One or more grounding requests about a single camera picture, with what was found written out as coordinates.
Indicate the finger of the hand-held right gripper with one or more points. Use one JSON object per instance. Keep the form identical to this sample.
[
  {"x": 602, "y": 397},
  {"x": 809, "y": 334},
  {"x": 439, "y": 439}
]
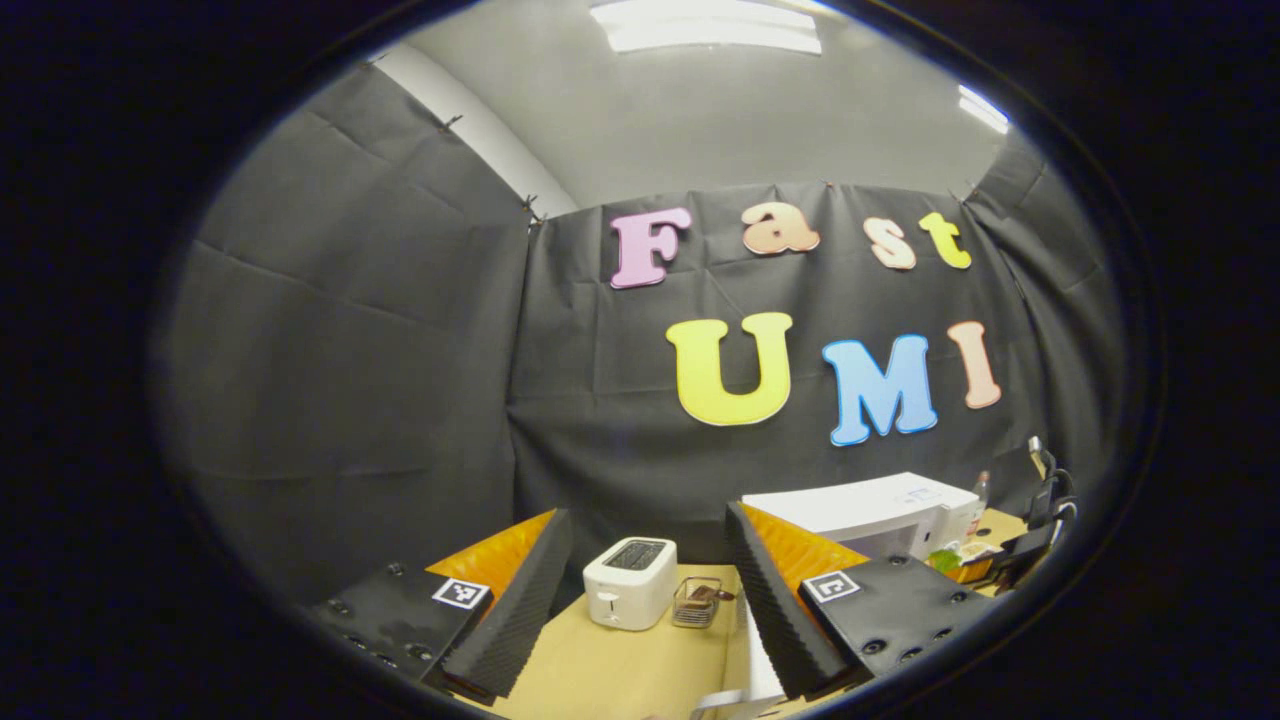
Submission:
[{"x": 975, "y": 572}]

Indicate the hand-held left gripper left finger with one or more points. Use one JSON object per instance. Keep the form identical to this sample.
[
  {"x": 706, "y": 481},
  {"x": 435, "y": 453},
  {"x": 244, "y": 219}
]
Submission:
[{"x": 520, "y": 610}]

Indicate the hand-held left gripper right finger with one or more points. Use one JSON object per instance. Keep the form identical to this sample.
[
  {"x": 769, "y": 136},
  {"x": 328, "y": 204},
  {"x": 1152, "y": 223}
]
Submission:
[{"x": 780, "y": 610}]

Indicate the white microwave oven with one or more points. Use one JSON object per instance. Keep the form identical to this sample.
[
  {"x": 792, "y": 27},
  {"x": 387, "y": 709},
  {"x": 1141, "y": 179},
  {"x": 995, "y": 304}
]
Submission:
[{"x": 870, "y": 505}]

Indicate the clear plastic water bottle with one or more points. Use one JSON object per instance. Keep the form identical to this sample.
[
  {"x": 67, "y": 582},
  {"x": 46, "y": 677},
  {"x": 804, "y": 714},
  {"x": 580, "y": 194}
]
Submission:
[{"x": 981, "y": 492}]

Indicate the white toaster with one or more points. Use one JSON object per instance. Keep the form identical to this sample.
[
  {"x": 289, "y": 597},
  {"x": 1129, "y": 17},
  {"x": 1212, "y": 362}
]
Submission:
[{"x": 625, "y": 590}]

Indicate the black backdrop cloth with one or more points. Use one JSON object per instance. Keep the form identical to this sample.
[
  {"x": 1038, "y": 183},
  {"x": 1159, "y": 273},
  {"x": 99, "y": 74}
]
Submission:
[{"x": 350, "y": 400}]

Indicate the small ceiling light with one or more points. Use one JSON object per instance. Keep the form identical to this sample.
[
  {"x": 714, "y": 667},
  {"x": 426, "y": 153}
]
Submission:
[{"x": 983, "y": 108}]

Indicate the large ceiling light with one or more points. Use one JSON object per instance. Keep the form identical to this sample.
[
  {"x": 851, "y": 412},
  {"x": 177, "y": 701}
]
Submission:
[{"x": 705, "y": 25}]

